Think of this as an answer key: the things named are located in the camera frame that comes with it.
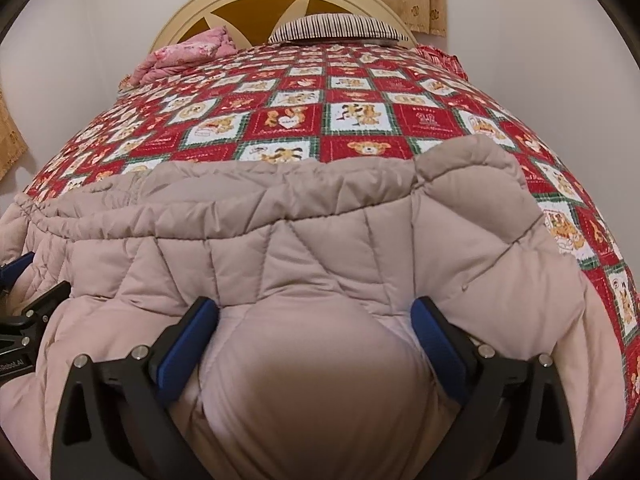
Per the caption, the beige puffer jacket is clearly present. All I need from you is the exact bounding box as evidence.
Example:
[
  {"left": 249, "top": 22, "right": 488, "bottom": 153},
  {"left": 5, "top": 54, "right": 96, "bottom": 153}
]
[{"left": 1, "top": 136, "right": 626, "bottom": 479}]

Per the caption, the pink floral blanket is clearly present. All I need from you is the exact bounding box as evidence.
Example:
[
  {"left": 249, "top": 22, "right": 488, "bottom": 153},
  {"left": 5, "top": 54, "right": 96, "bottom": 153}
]
[{"left": 118, "top": 26, "right": 238, "bottom": 92}]

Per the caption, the red teddy bear quilt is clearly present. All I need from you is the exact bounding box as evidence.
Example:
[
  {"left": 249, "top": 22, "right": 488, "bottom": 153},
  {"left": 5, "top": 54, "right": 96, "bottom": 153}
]
[{"left": 26, "top": 42, "right": 639, "bottom": 410}]

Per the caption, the cream arched wooden headboard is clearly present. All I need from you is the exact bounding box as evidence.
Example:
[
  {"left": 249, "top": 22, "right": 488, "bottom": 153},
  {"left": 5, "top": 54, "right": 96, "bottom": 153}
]
[{"left": 151, "top": 0, "right": 418, "bottom": 51}]

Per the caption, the red patterned pillow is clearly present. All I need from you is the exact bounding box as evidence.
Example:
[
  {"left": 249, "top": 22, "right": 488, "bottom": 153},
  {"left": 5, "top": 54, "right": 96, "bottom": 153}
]
[{"left": 416, "top": 44, "right": 469, "bottom": 81}]

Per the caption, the striped pillow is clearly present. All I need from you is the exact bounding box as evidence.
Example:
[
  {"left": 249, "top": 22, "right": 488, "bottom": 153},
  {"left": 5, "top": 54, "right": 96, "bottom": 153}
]
[{"left": 268, "top": 13, "right": 409, "bottom": 44}]

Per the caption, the beige curtain on side wall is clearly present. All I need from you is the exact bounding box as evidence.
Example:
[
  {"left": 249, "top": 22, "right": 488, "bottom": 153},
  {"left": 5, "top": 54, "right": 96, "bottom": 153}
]
[{"left": 0, "top": 92, "right": 28, "bottom": 180}]

